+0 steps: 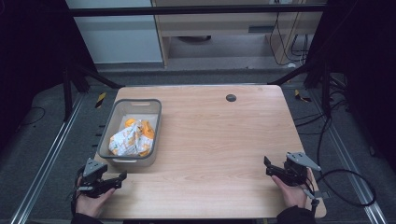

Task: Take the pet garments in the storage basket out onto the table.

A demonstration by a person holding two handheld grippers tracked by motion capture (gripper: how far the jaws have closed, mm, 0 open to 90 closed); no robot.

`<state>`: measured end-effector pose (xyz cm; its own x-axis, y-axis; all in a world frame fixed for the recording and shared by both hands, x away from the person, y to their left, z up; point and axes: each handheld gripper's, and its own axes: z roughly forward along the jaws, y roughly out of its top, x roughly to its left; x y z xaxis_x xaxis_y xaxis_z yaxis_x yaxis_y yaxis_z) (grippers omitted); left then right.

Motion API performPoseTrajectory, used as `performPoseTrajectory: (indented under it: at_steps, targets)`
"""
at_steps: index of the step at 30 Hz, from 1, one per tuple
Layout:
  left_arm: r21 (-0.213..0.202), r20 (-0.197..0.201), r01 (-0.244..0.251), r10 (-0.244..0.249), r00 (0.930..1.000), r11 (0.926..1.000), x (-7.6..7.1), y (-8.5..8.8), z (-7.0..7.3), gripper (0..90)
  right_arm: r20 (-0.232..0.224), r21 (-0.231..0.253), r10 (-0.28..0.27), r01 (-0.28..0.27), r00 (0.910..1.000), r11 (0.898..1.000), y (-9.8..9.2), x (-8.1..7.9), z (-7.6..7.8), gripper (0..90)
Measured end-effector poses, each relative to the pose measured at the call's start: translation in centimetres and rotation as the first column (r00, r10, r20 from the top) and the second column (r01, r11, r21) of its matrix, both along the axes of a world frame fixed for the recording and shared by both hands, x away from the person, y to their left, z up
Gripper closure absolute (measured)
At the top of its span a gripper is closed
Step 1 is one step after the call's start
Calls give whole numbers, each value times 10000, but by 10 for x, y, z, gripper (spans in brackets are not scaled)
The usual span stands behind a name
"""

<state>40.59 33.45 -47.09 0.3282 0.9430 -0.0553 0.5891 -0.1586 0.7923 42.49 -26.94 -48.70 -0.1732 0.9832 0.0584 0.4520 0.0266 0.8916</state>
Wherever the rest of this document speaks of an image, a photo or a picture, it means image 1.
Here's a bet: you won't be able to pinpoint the black cable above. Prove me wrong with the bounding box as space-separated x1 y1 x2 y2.
269 11 311 67
293 102 377 208

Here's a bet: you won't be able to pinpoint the person's right sleeve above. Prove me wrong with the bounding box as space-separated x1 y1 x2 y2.
276 204 318 224

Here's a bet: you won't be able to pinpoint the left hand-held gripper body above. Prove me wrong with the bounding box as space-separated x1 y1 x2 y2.
76 158 122 199

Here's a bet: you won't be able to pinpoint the wooden desk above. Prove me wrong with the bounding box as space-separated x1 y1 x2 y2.
93 84 327 220

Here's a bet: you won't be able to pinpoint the black metal stand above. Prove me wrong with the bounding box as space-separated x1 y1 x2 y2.
62 60 125 123
268 59 349 119

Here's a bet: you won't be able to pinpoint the grey plastic basket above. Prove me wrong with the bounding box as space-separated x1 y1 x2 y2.
96 98 163 168

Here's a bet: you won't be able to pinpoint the white cabinet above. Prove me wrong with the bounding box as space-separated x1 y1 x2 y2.
65 0 164 65

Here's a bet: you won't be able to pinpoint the person's right hand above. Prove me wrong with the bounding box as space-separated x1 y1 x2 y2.
271 167 315 209

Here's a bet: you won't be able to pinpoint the person's left hand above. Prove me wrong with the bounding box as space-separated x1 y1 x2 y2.
75 176 117 218

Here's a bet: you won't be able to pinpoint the person's sleeve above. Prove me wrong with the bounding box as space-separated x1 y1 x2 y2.
70 212 105 224
276 204 318 224

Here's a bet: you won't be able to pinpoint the black crossbar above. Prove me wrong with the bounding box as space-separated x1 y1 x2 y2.
68 4 327 18

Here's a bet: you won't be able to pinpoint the snack wrappers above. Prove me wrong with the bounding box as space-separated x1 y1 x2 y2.
107 118 156 158

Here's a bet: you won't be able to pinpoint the person's left sleeve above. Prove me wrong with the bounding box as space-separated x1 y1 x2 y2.
70 212 105 224

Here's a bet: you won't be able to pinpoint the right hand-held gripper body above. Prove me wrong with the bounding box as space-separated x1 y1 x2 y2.
270 151 331 200

